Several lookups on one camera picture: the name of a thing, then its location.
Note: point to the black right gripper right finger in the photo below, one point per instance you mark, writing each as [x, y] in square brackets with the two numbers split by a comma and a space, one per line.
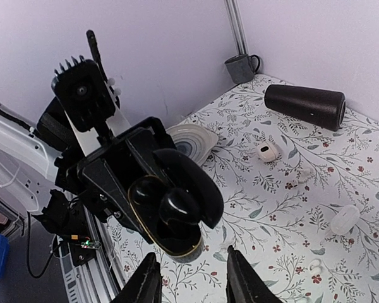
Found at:
[243, 283]

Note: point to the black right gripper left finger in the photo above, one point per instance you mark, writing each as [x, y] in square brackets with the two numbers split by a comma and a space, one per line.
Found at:
[145, 284]

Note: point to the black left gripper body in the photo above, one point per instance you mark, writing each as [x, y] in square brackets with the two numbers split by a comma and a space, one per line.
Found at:
[150, 132]

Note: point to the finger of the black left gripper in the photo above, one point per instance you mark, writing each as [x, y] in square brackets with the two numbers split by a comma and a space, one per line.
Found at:
[105, 197]
[144, 157]

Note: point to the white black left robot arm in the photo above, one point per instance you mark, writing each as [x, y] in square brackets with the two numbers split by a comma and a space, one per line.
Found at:
[49, 151]

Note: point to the white open earbud case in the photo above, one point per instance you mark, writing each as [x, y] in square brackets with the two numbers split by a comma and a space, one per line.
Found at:
[267, 152]

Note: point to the white spiral plate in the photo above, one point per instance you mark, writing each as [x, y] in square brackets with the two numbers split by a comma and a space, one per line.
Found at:
[194, 141]

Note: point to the grey cup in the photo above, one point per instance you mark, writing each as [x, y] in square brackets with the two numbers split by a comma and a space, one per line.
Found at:
[243, 68]

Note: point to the black cylinder speaker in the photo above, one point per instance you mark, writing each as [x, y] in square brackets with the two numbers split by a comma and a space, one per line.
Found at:
[322, 108]

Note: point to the aluminium front rail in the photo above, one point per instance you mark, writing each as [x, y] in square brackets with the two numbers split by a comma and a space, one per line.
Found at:
[101, 278]

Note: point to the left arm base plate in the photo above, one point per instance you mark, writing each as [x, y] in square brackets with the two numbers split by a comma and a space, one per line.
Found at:
[81, 247]

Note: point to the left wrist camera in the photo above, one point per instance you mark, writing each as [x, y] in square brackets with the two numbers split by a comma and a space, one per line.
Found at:
[88, 102]

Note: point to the left aluminium frame post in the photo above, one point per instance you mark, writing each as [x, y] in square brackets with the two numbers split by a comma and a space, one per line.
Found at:
[237, 28]

